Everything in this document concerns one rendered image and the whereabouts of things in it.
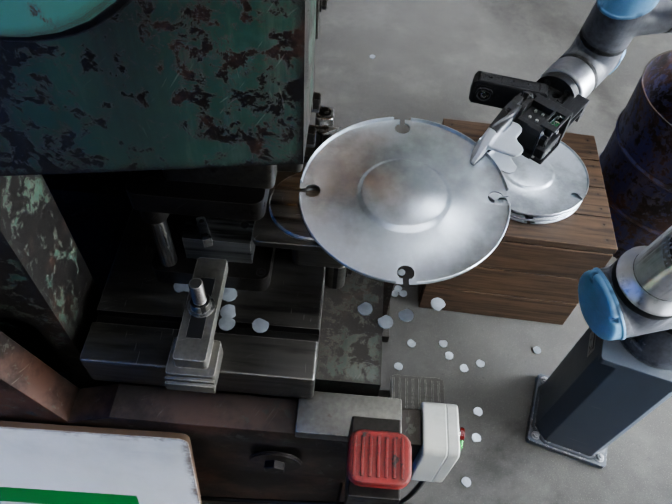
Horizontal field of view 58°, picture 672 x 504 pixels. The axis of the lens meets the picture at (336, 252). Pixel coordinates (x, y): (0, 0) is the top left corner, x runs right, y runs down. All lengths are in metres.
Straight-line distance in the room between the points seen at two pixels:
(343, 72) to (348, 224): 1.57
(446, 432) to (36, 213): 0.58
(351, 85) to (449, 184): 1.46
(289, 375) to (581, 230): 0.91
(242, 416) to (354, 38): 1.90
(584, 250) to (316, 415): 0.87
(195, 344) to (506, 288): 1.01
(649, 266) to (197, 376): 0.63
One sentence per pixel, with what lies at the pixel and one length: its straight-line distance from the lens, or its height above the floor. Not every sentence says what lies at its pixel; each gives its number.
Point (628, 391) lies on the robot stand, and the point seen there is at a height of 0.35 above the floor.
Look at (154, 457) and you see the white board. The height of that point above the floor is 0.53.
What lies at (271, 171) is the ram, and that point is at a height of 0.92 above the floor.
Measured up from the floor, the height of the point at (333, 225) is 0.79.
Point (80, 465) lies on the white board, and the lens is 1.01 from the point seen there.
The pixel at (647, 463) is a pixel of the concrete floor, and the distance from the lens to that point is 1.69.
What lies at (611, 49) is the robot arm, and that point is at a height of 0.88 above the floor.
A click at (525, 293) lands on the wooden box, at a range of 1.62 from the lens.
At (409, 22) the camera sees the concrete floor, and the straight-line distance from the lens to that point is 2.64.
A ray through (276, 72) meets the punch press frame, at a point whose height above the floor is 1.15.
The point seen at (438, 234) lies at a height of 0.79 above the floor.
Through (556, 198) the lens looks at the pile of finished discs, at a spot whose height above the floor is 0.38.
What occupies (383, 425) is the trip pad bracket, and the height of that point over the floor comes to 0.70.
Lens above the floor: 1.42
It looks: 54 degrees down
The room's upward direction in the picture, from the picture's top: 5 degrees clockwise
